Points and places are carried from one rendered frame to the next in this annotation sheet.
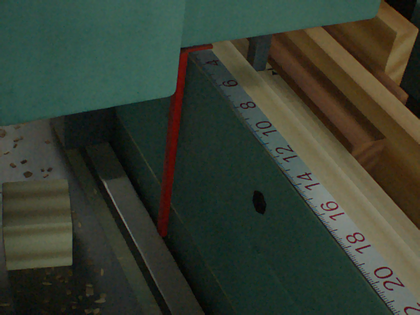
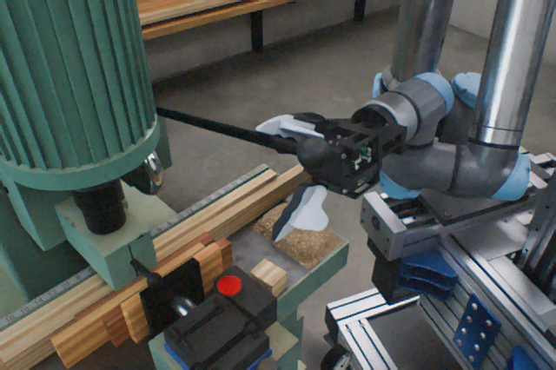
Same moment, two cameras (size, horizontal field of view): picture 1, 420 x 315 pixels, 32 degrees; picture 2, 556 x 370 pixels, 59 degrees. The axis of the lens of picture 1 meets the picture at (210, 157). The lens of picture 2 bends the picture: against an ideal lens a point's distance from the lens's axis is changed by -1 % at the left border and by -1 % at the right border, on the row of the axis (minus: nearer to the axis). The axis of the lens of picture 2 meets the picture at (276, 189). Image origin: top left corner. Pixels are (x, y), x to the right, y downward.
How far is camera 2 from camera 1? 0.78 m
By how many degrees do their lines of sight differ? 57
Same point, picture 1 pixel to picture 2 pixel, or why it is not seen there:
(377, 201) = (48, 328)
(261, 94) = (93, 281)
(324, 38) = (133, 289)
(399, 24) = (128, 303)
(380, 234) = (20, 327)
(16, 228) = not seen: hidden behind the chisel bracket
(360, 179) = (59, 322)
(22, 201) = not seen: hidden behind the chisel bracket
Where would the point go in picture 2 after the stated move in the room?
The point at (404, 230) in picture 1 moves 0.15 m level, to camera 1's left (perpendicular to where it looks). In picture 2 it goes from (33, 338) to (46, 255)
